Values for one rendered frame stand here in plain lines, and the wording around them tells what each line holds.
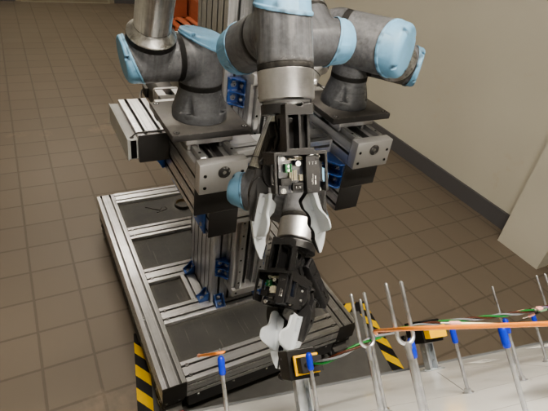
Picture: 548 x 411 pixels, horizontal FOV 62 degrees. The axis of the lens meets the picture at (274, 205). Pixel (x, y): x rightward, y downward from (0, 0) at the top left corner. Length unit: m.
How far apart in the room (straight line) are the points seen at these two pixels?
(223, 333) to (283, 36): 1.49
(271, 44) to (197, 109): 0.66
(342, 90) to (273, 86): 0.89
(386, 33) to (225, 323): 1.35
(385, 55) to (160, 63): 0.52
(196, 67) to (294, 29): 0.62
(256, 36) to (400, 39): 0.44
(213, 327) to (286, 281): 1.21
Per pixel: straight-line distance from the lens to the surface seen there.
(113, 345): 2.18
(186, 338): 1.91
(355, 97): 1.48
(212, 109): 1.24
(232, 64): 0.72
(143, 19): 1.10
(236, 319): 1.98
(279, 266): 0.77
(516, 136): 3.33
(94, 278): 2.48
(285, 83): 0.59
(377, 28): 1.01
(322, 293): 0.86
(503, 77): 3.38
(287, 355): 0.66
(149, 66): 1.15
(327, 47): 0.75
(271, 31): 0.60
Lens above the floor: 1.70
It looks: 34 degrees down
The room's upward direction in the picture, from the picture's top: 9 degrees clockwise
